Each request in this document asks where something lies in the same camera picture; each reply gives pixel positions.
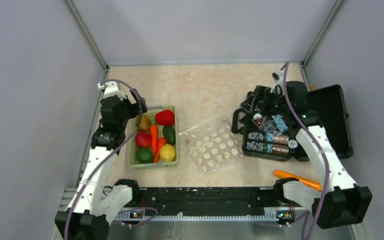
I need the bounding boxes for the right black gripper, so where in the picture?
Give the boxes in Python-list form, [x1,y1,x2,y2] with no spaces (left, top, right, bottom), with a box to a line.
[240,85,291,117]

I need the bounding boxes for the yellow lemon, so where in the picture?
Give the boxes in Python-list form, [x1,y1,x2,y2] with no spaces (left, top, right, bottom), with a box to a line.
[159,144,176,163]

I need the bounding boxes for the clear polka dot zip bag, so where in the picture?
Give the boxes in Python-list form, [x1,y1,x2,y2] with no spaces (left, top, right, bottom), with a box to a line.
[178,115,243,173]

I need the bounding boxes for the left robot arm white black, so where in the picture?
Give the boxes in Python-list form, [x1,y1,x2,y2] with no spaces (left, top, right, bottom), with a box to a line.
[54,96,148,240]

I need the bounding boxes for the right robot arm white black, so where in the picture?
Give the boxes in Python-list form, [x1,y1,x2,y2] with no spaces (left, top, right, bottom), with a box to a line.
[233,81,373,229]

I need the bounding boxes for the black case with poker chips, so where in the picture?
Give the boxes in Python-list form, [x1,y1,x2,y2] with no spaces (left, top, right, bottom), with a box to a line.
[231,81,354,162]

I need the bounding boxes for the brown potato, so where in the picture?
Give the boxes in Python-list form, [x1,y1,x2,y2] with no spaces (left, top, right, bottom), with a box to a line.
[135,114,151,132]

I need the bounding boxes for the upper orange carrot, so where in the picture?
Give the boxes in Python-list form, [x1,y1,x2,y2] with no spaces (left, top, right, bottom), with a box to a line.
[149,124,159,154]

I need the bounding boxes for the orange carrot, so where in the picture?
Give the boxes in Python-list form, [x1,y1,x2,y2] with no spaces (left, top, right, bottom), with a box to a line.
[149,124,159,154]
[153,137,167,163]

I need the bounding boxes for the red apple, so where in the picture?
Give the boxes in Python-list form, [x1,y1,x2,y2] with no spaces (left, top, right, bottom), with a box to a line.
[135,132,152,148]

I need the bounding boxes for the red bell pepper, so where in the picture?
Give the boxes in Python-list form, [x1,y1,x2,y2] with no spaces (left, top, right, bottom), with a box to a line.
[155,109,176,126]

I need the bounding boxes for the lower orange carrot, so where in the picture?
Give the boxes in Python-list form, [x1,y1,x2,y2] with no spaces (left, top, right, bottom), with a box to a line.
[153,137,167,163]

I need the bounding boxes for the dark green avocado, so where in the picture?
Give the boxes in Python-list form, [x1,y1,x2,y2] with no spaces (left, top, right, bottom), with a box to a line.
[162,125,177,146]

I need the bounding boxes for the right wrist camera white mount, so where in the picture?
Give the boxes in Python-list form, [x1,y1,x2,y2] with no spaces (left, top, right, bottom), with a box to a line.
[270,69,289,96]

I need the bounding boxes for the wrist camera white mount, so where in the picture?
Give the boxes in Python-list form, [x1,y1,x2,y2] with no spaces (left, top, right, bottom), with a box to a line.
[270,69,289,96]
[97,81,127,100]

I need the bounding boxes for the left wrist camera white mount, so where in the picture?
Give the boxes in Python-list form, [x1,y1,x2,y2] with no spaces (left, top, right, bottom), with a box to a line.
[97,81,127,100]

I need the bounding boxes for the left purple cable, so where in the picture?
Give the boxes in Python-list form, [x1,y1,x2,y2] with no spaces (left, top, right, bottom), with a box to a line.
[63,78,147,240]

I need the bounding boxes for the purple cable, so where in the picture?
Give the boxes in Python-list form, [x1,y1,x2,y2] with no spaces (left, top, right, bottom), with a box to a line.
[279,61,331,240]
[63,78,147,240]

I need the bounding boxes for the orange handled tool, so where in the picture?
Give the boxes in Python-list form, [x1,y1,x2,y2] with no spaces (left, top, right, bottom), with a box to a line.
[273,169,322,192]

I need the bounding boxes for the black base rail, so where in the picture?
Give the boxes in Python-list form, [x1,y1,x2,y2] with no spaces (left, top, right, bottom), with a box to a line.
[126,187,298,217]

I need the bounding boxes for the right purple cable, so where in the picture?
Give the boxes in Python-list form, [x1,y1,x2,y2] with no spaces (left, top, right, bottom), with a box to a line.
[279,61,331,240]

